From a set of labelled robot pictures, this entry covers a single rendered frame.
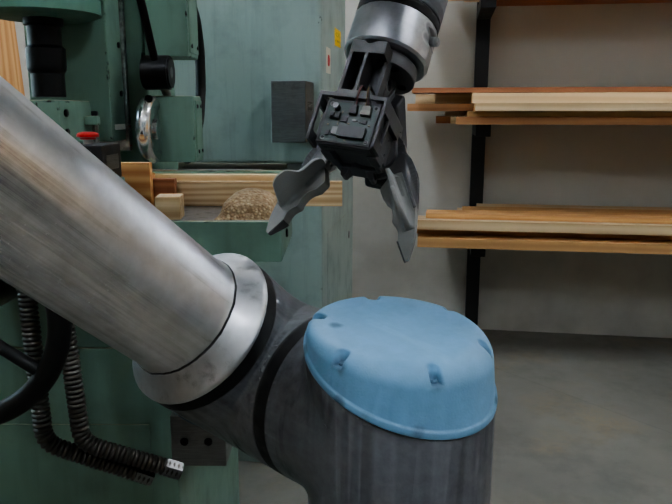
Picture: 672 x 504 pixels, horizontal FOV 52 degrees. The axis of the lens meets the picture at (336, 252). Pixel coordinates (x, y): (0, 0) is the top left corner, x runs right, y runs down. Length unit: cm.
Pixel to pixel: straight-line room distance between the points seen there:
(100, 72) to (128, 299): 80
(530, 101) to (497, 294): 102
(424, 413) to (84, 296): 25
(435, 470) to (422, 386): 6
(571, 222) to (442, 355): 246
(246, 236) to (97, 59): 46
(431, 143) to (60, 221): 292
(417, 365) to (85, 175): 26
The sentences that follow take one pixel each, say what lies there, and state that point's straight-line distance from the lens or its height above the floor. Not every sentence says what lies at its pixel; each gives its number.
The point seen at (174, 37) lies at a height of 118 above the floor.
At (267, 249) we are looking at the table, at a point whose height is 86.
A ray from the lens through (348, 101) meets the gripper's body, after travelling 68.
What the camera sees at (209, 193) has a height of 92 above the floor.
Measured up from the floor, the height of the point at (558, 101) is 109.
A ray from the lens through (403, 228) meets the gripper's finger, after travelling 67.
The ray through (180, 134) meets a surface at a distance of 132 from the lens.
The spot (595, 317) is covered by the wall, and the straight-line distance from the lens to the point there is 355.
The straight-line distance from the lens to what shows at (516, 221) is 291.
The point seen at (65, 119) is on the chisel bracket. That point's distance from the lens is 119.
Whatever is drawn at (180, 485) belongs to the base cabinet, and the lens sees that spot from 116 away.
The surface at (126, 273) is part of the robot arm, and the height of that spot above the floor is 94.
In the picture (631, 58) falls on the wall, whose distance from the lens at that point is 343.
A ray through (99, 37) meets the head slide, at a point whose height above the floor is 117.
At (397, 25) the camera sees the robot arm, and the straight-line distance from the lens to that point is 72.
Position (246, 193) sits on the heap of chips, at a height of 93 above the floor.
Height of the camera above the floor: 105
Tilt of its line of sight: 12 degrees down
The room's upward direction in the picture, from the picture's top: straight up
